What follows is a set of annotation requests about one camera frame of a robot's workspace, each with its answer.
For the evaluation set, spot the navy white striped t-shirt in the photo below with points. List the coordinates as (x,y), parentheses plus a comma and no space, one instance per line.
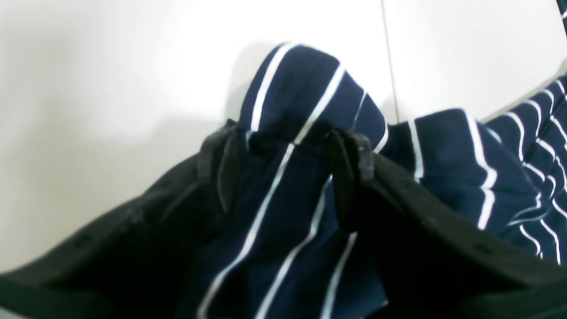
(284,254)

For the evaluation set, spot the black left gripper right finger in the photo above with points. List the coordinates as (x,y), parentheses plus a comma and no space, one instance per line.
(443,257)

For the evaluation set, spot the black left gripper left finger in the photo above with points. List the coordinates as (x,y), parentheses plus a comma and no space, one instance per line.
(131,262)

